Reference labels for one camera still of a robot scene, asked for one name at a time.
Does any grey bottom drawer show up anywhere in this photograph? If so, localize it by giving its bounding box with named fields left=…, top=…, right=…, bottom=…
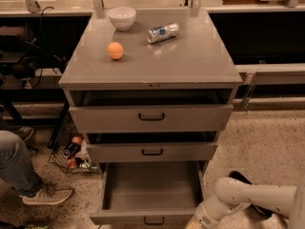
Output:
left=90, top=161, right=204, bottom=226

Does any grey jeans leg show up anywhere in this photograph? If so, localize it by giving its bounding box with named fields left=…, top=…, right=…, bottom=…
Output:
left=0, top=131, right=43, bottom=198

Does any white ceramic bowl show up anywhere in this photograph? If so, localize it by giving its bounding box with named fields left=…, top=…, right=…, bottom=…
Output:
left=107, top=7, right=136, bottom=31

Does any black sneaker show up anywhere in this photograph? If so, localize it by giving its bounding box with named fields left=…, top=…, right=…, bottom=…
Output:
left=229, top=171, right=273, bottom=218

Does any red apple in basket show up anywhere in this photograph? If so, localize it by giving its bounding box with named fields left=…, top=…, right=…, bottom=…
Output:
left=71, top=135, right=83, bottom=145

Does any orange fruit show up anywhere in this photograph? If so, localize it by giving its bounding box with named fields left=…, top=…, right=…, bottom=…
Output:
left=108, top=42, right=123, bottom=60

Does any black cable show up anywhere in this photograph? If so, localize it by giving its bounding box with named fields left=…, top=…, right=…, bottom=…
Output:
left=18, top=6, right=65, bottom=90

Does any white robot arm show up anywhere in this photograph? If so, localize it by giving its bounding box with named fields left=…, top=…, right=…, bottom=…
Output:
left=186, top=177, right=305, bottom=229

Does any black wire basket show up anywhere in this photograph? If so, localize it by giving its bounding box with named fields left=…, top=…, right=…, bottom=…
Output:
left=49, top=125, right=98, bottom=174

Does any grey drawer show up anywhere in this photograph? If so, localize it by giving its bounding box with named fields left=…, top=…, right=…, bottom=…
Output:
left=70, top=105, right=233, bottom=133
left=87, top=142, right=217, bottom=162
left=90, top=161, right=204, bottom=226

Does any dark soda can in basket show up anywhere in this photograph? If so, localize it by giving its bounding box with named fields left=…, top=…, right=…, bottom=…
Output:
left=63, top=143, right=81, bottom=157

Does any grey metal drawer cabinet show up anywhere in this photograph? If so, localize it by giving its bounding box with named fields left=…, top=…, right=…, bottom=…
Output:
left=58, top=7, right=244, bottom=177

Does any grey top drawer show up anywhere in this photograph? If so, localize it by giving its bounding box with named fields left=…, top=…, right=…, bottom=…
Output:
left=70, top=105, right=233, bottom=133

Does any grey middle drawer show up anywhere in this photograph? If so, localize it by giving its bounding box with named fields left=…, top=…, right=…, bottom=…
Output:
left=87, top=142, right=217, bottom=162

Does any silver blue soda can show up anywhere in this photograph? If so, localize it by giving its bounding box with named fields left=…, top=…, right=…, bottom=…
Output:
left=147, top=23, right=179, bottom=44

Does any beige sneaker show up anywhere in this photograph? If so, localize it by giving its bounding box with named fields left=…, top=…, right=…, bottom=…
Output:
left=22, top=182, right=73, bottom=206

